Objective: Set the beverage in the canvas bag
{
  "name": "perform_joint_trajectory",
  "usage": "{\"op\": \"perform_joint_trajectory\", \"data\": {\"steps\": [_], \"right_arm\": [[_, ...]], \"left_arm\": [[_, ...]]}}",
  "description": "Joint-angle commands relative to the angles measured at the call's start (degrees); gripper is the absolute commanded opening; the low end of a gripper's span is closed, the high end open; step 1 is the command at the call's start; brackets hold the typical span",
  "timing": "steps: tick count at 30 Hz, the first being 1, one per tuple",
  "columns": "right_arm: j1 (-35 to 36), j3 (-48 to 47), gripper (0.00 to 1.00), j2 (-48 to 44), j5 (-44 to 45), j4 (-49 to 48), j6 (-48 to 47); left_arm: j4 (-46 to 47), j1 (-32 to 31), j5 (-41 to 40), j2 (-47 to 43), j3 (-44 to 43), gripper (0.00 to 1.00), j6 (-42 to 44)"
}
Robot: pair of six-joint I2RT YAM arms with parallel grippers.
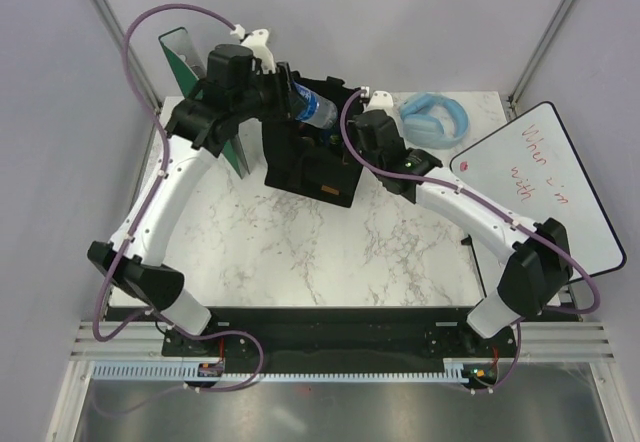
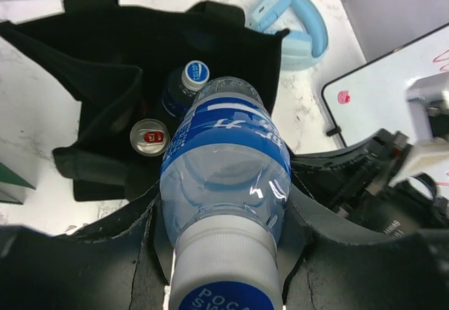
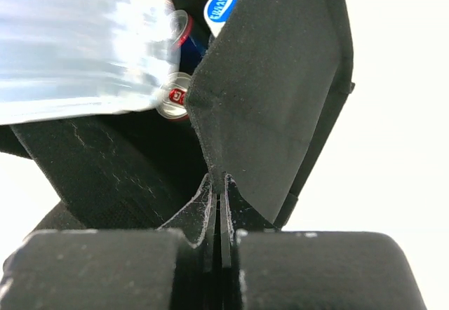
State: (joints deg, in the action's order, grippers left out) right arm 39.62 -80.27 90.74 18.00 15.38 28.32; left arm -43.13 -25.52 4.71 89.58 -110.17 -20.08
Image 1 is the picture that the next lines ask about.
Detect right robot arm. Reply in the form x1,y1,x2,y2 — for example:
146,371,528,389
345,109,573,356

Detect water bottle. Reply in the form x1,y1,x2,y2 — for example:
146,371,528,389
294,83,338,130

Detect aluminium frame post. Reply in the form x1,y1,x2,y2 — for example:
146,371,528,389
502,0,579,114
89,0,161,111

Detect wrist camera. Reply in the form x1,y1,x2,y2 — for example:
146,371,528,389
360,86,395,112
230,24,276,73

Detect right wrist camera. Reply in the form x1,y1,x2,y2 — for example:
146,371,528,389
360,86,395,112

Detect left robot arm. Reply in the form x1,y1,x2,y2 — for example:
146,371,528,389
88,41,304,355

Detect left aluminium frame post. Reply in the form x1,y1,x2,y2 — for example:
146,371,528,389
89,0,161,111

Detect white cable duct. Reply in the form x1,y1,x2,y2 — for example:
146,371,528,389
91,359,498,384

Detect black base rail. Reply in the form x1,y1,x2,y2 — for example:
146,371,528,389
104,304,584,376

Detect whiteboard with red writing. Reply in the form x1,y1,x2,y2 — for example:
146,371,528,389
449,101,626,276

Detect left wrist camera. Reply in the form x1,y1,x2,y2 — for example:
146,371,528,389
230,24,276,73

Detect green file holder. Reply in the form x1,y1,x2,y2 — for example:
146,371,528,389
158,27,250,179

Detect right aluminium frame post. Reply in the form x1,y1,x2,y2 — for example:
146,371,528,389
502,0,579,114

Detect black canvas bag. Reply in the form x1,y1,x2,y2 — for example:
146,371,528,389
262,72,362,208

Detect purple cable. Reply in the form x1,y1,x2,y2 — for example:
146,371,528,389
92,4,266,418
339,87,601,396

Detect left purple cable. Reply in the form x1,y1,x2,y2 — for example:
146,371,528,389
92,4,266,418

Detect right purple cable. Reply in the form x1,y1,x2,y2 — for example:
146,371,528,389
339,87,601,396

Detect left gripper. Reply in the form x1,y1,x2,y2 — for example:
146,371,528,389
232,61,307,123

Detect light blue headphones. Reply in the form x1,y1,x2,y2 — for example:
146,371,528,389
398,92,470,150

